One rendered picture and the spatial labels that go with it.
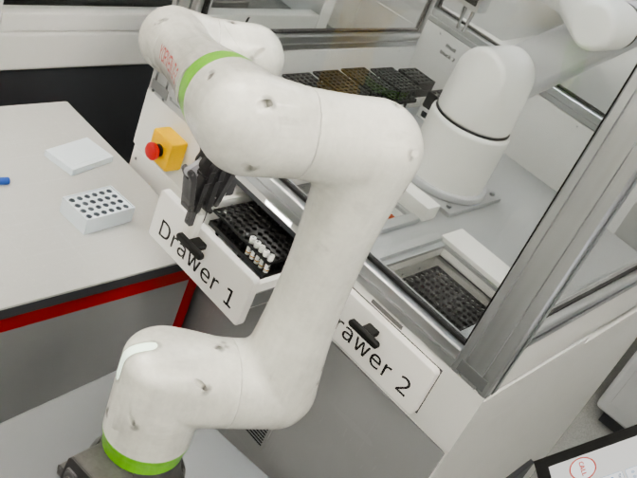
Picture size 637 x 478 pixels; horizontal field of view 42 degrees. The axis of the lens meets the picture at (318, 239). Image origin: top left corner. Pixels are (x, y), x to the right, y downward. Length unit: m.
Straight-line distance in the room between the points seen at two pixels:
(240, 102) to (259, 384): 0.43
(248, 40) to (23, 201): 0.67
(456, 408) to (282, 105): 0.76
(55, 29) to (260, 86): 1.30
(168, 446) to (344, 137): 0.51
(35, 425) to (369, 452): 0.66
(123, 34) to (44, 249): 0.80
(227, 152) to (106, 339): 0.95
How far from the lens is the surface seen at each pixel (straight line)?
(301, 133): 0.94
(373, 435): 1.67
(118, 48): 2.32
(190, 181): 1.48
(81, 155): 1.97
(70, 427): 1.37
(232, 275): 1.53
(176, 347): 1.16
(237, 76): 0.95
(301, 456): 1.83
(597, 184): 1.29
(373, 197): 1.01
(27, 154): 1.97
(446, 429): 1.55
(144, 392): 1.14
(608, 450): 1.37
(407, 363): 1.53
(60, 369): 1.81
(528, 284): 1.37
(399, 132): 0.99
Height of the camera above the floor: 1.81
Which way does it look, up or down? 32 degrees down
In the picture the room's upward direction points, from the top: 24 degrees clockwise
